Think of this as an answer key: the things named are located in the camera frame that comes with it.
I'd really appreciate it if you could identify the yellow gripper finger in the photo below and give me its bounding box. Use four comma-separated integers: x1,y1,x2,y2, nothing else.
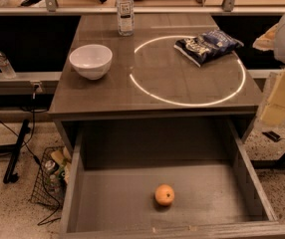
252,24,277,51
260,68,285,126

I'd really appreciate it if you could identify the orange fruit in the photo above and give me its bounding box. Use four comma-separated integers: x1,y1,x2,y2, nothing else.
154,184,175,206

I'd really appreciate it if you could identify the grey open drawer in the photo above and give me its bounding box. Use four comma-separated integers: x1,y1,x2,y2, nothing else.
60,118,285,239

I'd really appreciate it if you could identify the black power adapter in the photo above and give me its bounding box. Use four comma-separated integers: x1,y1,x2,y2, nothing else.
264,131,281,142

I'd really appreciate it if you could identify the blue chip bag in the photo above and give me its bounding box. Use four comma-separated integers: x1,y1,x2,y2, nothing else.
174,30,244,67

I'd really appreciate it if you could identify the clear water bottle with label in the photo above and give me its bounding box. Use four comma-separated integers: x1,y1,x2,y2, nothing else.
117,0,135,36

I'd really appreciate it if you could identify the white bowl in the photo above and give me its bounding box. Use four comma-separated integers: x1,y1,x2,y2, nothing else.
69,44,113,80

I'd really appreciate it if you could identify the soda can in basket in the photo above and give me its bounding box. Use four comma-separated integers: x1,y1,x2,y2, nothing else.
45,160,59,174

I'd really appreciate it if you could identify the small water bottle on ledge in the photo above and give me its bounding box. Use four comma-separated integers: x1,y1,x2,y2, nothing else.
0,51,16,79

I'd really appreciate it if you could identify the black stand leg left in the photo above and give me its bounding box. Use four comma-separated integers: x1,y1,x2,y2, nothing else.
0,119,30,184

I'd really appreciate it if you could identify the black wire basket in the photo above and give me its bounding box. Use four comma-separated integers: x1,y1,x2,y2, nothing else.
31,146,67,209

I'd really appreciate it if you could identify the black cable on floor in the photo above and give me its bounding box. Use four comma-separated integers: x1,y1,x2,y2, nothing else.
0,83,62,227

